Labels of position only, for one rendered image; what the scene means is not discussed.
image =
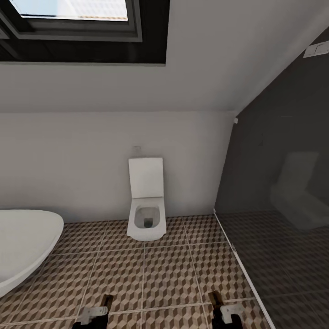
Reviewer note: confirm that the mousetrap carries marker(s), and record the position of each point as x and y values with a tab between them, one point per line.
216	301
106	301

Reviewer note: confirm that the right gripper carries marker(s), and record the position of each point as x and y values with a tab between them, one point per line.
218	323

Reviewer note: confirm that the bathtub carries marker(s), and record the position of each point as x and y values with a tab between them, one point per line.
26	239

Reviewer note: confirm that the door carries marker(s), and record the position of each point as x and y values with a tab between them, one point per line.
273	197

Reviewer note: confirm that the fixed window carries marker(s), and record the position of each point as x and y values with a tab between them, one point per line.
84	31

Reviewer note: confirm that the shower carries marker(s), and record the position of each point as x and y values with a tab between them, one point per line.
255	293

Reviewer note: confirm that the toilet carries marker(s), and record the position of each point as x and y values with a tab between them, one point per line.
147	215

